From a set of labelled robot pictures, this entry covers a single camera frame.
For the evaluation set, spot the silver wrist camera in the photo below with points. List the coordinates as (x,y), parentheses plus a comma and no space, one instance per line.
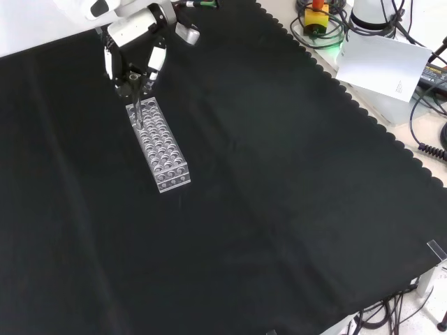
(187,32)

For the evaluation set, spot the clear plastic clip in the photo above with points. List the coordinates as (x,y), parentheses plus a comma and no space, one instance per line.
(437,250)

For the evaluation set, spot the black bench cloth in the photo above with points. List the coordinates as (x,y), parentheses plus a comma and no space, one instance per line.
(209,192)

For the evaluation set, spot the clear plastic test tube rack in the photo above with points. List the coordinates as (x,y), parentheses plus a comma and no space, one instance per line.
(157,146)

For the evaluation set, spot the yellow emergency stop button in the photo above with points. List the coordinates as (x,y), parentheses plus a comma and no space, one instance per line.
(316,19)

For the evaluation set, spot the pale board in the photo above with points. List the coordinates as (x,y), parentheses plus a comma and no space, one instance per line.
(377,94)

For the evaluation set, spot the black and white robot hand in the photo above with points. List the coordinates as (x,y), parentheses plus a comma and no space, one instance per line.
(131,52)

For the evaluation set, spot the black power adapter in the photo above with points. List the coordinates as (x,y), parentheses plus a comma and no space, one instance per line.
(434,76)

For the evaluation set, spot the white paper sheet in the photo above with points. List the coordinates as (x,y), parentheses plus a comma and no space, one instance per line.
(382,66)

